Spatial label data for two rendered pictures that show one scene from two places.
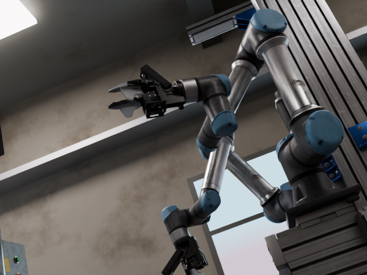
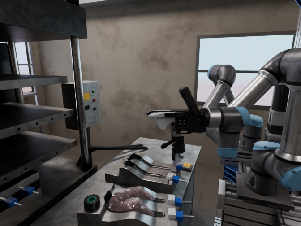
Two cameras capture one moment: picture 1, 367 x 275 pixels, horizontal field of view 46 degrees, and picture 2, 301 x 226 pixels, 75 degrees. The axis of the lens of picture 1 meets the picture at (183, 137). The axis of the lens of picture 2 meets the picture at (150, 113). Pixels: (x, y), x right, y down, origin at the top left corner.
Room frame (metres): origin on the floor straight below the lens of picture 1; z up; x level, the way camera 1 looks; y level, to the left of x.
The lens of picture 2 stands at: (0.40, -0.01, 1.63)
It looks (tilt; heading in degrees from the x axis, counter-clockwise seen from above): 14 degrees down; 15
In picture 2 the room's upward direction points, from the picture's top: straight up
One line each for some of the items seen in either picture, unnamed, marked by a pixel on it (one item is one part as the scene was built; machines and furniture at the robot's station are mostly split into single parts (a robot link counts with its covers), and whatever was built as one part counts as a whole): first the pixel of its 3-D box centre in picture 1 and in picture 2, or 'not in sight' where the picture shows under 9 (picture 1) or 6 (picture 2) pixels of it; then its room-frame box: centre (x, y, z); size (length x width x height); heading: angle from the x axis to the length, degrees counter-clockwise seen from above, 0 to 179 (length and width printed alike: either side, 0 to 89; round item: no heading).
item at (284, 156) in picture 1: (299, 156); (267, 156); (1.35, -0.33, 1.20); 0.13 x 0.12 x 0.14; 20
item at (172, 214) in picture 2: not in sight; (181, 215); (1.27, 0.05, 0.86); 0.13 x 0.05 x 0.05; 100
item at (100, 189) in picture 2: not in sight; (131, 206); (1.27, 0.32, 0.86); 0.50 x 0.26 x 0.11; 100
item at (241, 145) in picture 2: not in sight; (251, 141); (1.85, -0.38, 1.09); 0.15 x 0.15 x 0.10
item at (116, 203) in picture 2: not in sight; (131, 199); (1.28, 0.32, 0.90); 0.26 x 0.18 x 0.08; 100
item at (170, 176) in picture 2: not in sight; (177, 179); (1.54, 0.10, 0.89); 0.13 x 0.05 x 0.05; 83
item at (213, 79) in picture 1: (211, 88); (231, 117); (1.14, -0.13, 1.43); 0.11 x 0.08 x 0.09; 110
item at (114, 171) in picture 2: not in sight; (143, 170); (1.63, 0.36, 0.87); 0.50 x 0.26 x 0.14; 83
